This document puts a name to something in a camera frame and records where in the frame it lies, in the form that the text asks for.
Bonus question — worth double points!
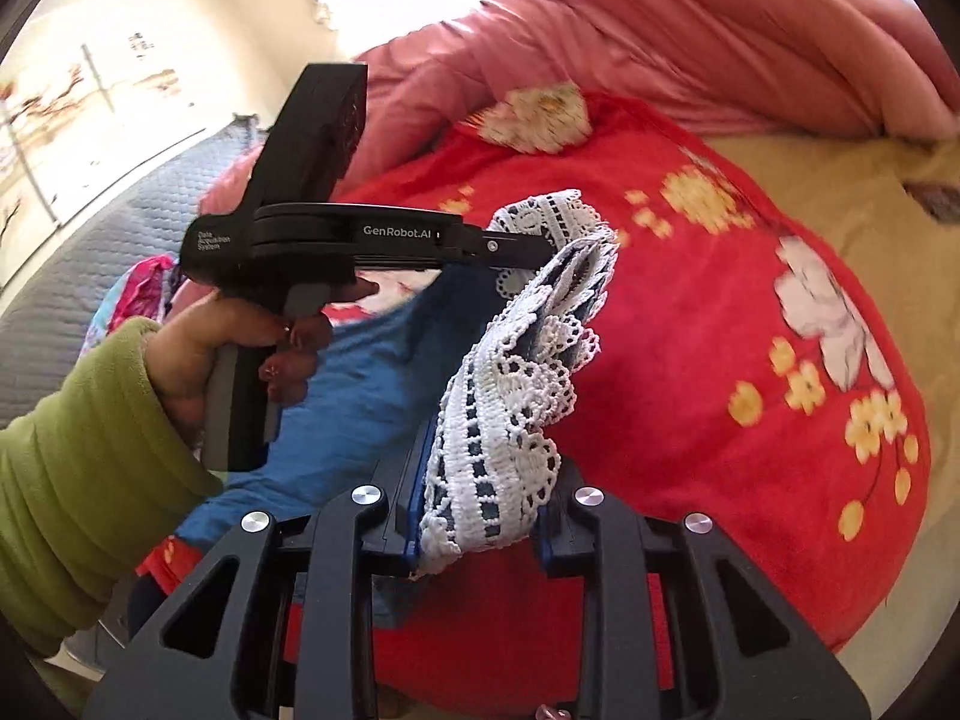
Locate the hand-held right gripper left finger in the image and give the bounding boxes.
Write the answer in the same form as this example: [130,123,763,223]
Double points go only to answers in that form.
[81,427,440,720]

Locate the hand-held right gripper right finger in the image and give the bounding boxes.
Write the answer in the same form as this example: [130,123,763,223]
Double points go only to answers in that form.
[534,461,872,720]

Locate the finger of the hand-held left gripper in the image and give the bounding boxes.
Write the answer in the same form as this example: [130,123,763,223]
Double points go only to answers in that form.
[448,229,572,299]

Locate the blue denim pants lace trim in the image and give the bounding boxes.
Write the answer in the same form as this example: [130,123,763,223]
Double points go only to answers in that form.
[178,190,622,632]

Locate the person's left forearm green sleeve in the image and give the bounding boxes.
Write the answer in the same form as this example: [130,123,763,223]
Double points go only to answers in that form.
[0,315,227,657]

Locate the person's left hand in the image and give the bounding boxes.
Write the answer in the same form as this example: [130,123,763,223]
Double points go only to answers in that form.
[145,276,380,460]

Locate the grey quilted headboard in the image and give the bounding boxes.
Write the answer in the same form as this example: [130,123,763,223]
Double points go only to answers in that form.
[0,118,265,410]

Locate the red floral blanket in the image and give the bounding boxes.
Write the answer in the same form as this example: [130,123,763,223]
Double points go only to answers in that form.
[135,90,932,707]

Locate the salmon pink quilt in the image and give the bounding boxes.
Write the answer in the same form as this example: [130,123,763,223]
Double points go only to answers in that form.
[199,0,960,220]

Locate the beige bed sheet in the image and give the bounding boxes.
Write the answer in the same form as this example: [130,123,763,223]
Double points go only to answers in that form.
[701,131,960,691]

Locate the wall painting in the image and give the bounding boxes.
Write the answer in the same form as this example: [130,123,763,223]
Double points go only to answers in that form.
[0,45,212,230]

